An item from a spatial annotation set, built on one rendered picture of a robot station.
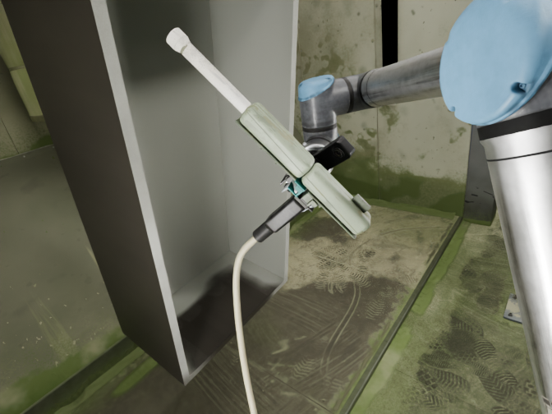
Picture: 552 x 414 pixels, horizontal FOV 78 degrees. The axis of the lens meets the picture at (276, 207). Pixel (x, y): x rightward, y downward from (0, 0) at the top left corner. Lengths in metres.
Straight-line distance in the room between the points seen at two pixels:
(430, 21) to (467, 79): 2.23
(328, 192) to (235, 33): 0.78
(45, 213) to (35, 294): 0.41
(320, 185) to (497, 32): 0.36
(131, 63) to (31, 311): 1.33
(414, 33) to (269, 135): 2.11
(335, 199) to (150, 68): 0.76
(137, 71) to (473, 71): 0.95
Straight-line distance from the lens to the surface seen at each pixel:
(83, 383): 2.09
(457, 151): 2.71
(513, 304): 2.23
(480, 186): 2.77
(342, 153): 0.72
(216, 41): 1.33
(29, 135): 2.28
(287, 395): 1.71
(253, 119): 0.61
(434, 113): 2.67
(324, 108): 0.88
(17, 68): 1.99
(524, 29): 0.36
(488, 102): 0.37
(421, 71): 0.71
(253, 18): 1.21
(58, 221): 2.15
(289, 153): 0.61
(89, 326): 2.06
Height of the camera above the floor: 1.43
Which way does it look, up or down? 26 degrees down
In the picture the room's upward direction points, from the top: 10 degrees counter-clockwise
